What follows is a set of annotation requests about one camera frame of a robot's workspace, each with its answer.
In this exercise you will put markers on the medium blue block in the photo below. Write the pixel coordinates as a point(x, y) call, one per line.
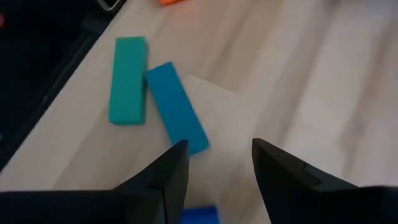
point(200, 216)

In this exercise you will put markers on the long teal block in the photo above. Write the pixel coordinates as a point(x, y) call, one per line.
point(129, 84)

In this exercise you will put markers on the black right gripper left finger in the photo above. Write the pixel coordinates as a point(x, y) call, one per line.
point(155, 193)

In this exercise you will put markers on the long cyan block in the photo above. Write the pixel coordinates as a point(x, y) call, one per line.
point(174, 105)

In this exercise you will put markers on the small orange block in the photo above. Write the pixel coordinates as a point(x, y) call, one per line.
point(171, 2)

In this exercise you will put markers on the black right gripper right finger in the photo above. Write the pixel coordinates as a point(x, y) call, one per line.
point(289, 193)

